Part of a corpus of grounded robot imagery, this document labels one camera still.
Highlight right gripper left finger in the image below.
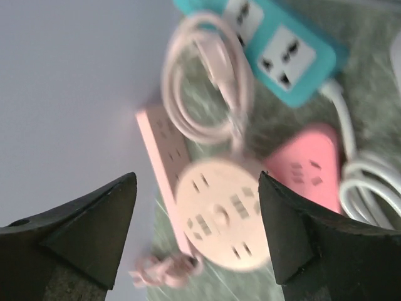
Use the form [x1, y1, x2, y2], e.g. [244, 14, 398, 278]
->
[1, 172, 137, 300]

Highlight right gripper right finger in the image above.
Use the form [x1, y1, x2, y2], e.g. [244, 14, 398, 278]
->
[259, 172, 400, 300]

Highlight pink round power strip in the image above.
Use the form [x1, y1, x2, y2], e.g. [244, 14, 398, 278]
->
[160, 12, 271, 272]

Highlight pink triangular power strip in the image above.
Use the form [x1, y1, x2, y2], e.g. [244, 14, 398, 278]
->
[264, 124, 341, 213]

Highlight pink long power strip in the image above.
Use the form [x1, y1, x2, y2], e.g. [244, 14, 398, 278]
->
[128, 105, 204, 288]

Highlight teal power strip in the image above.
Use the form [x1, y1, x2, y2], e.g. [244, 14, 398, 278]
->
[175, 1, 348, 107]

